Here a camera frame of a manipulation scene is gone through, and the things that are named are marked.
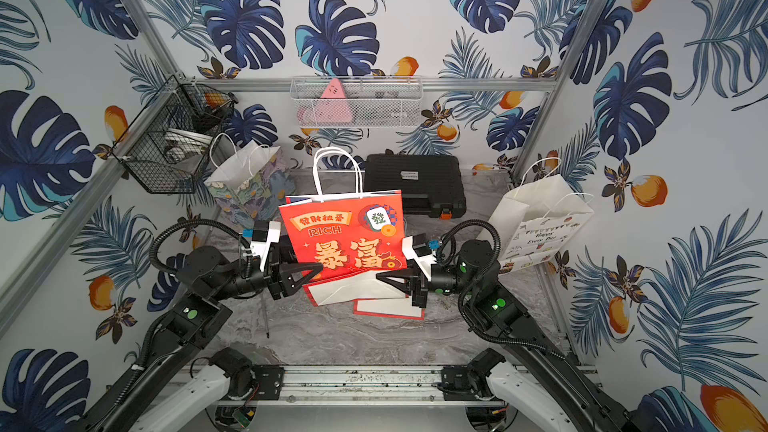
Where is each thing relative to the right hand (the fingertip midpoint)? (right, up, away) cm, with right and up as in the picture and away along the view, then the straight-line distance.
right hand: (380, 270), depth 60 cm
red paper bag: (+4, -16, +25) cm, 30 cm away
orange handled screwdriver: (-33, -20, +24) cm, 45 cm away
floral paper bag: (-37, +19, +24) cm, 48 cm away
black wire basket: (-59, +29, +23) cm, 70 cm away
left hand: (-12, +3, -2) cm, 13 cm away
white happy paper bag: (+40, +10, +15) cm, 43 cm away
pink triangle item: (-15, +42, +30) cm, 54 cm away
